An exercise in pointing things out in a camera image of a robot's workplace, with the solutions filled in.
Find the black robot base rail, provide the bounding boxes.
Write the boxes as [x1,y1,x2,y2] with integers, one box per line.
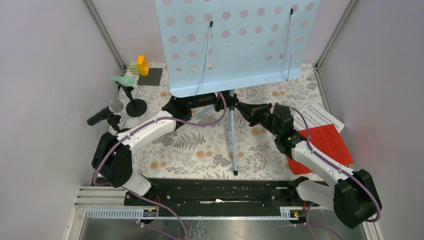
[124,178,310,218]

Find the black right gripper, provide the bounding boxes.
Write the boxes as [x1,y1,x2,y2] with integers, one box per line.
[235,103,281,138]

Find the dark grey brick baseplate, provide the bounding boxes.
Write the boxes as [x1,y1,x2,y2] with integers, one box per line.
[137,67,164,86]

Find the pale green toy brick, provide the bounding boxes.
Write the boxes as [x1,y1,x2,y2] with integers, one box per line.
[128,64,141,75]

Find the floral patterned table mat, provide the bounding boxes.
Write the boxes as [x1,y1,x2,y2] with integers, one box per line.
[96,62,345,182]

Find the light blue music stand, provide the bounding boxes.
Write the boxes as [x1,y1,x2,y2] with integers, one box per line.
[154,0,322,176]

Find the black microphone stand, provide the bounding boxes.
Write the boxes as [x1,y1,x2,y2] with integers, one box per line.
[106,114,130,133]
[117,83,148,118]

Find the black far microphone stand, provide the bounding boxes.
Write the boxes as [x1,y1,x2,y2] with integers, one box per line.
[117,83,148,118]

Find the black near microphone stand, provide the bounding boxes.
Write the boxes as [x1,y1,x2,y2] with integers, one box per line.
[106,114,130,133]

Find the mint green microphone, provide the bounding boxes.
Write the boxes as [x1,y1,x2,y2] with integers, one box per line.
[109,75,135,87]

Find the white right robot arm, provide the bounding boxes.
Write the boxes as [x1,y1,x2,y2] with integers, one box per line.
[235,102,382,229]

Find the black silver microphone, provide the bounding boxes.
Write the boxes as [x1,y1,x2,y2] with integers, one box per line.
[86,99,124,126]

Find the white sheet music page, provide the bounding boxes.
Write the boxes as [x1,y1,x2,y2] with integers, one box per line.
[292,103,345,133]

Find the red sheet music page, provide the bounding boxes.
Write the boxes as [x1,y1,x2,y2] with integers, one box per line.
[286,124,354,175]

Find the orange toy brick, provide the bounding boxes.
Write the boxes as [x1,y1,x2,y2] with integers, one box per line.
[136,55,150,77]

